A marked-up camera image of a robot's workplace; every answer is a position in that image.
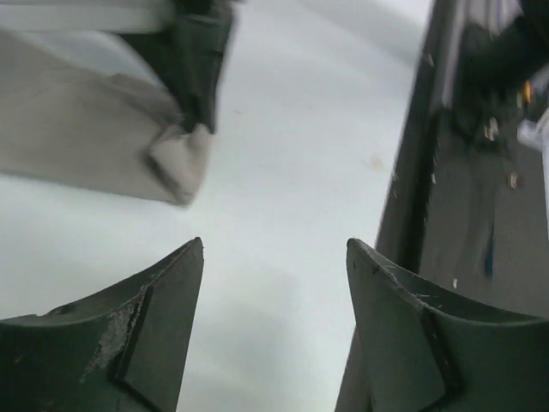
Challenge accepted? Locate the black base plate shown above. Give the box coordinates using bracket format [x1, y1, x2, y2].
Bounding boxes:
[375, 0, 549, 284]

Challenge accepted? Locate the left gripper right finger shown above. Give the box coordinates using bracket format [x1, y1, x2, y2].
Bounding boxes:
[347, 239, 548, 411]

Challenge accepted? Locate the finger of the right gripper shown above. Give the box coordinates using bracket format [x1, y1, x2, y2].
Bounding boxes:
[120, 1, 234, 133]

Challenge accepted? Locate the grey underwear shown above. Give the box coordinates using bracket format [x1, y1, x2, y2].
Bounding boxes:
[1, 32, 214, 205]

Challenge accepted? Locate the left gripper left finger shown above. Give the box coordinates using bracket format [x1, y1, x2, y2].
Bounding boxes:
[1, 239, 204, 412]

